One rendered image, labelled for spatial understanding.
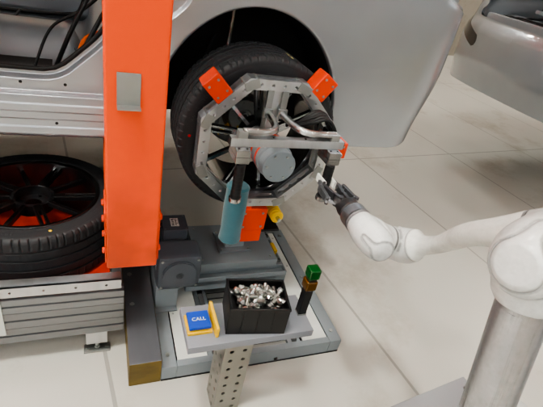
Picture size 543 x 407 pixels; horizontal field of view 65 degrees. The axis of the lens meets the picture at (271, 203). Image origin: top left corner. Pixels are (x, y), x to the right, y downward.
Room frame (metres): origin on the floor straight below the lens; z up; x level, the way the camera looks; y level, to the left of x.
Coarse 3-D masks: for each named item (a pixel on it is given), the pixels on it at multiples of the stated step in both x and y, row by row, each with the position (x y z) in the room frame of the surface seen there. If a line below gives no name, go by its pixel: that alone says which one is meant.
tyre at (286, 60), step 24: (240, 48) 1.66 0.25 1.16; (264, 48) 1.68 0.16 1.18; (192, 72) 1.62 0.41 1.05; (240, 72) 1.53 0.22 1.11; (264, 72) 1.57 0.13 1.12; (288, 72) 1.61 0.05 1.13; (312, 72) 1.69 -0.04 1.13; (192, 96) 1.47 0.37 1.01; (192, 120) 1.46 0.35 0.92; (192, 144) 1.47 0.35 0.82; (192, 168) 1.47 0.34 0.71
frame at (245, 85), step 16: (240, 80) 1.49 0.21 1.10; (256, 80) 1.47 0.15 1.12; (272, 80) 1.50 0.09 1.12; (288, 80) 1.57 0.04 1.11; (304, 80) 1.59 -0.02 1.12; (240, 96) 1.45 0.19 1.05; (304, 96) 1.56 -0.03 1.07; (208, 112) 1.41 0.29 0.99; (224, 112) 1.43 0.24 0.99; (208, 128) 1.41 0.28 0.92; (320, 128) 1.65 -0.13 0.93; (208, 144) 1.41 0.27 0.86; (192, 160) 1.44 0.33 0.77; (320, 160) 1.62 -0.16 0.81; (208, 176) 1.42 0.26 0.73; (304, 176) 1.61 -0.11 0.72; (224, 192) 1.45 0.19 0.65; (256, 192) 1.56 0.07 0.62; (272, 192) 1.59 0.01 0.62; (288, 192) 1.58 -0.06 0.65
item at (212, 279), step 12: (276, 252) 1.77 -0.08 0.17; (276, 264) 1.68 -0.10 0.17; (204, 276) 1.49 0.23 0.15; (216, 276) 1.49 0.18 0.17; (228, 276) 1.51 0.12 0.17; (240, 276) 1.54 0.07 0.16; (252, 276) 1.56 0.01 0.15; (264, 276) 1.59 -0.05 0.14; (276, 276) 1.62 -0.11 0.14; (192, 288) 1.44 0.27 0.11; (204, 288) 1.46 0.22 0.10
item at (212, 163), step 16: (256, 96) 1.59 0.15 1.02; (288, 96) 1.65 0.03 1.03; (240, 112) 1.57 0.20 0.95; (256, 112) 1.60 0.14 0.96; (304, 112) 1.69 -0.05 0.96; (224, 128) 1.54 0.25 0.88; (208, 160) 1.52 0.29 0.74; (304, 160) 1.69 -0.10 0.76; (224, 176) 1.57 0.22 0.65; (256, 176) 1.62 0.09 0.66
